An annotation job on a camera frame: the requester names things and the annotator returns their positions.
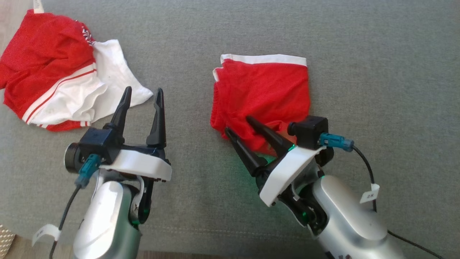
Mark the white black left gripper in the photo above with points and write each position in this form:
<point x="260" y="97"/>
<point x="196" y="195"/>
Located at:
<point x="143" y="165"/>

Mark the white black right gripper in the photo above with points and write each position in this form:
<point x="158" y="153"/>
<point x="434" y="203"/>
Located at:
<point x="284" y="172"/>

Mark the red shorts white trim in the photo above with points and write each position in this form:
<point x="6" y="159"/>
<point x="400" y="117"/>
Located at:
<point x="266" y="86"/>

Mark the red and white shirt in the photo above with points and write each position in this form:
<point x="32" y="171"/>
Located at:
<point x="43" y="61"/>

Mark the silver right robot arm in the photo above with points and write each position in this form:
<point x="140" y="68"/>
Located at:
<point x="345" y="219"/>

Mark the grey sofa seat cushion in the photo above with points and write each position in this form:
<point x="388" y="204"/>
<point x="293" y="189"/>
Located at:
<point x="395" y="72"/>

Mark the beige woven basket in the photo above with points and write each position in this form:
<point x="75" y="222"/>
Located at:
<point x="5" y="241"/>

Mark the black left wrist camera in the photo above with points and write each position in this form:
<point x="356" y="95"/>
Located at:
<point x="97" y="140"/>

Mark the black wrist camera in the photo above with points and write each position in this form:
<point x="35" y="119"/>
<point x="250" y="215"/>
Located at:
<point x="311" y="129"/>
<point x="97" y="140"/>

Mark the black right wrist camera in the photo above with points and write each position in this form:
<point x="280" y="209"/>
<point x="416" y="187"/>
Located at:
<point x="311" y="129"/>

